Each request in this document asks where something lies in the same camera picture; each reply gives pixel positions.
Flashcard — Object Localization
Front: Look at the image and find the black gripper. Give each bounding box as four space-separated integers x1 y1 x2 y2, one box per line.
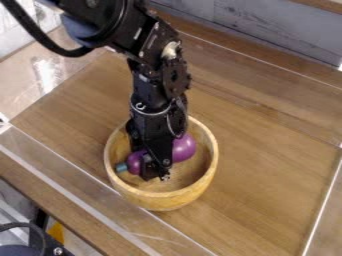
126 59 192 181

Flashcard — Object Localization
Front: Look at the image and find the brown wooden bowl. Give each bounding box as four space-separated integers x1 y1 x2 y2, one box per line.
105 117 220 211

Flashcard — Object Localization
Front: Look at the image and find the purple toy eggplant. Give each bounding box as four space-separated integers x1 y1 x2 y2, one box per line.
115 134 197 175

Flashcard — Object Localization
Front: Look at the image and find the clear acrylic tray wall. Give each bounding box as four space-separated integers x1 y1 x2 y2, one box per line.
0 35 342 256

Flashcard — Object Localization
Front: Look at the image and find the black cable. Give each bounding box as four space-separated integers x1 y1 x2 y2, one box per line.
0 222 50 256

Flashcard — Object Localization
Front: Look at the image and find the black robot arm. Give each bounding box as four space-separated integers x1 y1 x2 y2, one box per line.
0 0 192 180

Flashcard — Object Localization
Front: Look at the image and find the black stand with screw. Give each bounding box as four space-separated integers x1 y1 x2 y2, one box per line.
29 209 75 256

